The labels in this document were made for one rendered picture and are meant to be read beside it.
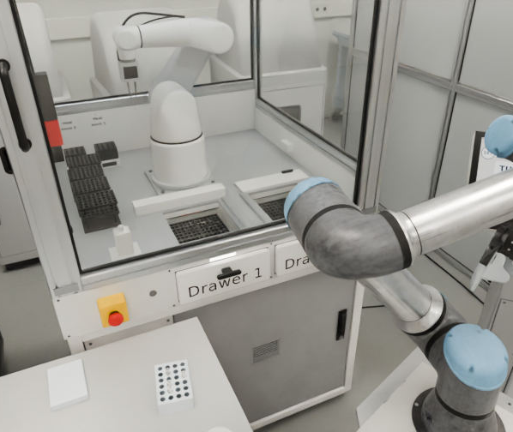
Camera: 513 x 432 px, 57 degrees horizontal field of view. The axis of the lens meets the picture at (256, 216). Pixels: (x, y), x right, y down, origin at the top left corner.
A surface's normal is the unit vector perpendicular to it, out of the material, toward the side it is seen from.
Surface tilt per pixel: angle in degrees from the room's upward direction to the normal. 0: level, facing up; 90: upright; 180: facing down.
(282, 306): 90
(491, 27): 90
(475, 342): 6
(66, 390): 0
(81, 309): 90
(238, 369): 90
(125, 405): 0
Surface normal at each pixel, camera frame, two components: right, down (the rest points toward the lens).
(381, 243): -0.14, -0.12
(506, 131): -0.91, -0.22
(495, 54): -0.91, 0.22
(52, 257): 0.41, 0.46
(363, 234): -0.25, -0.39
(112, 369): -0.01, -0.86
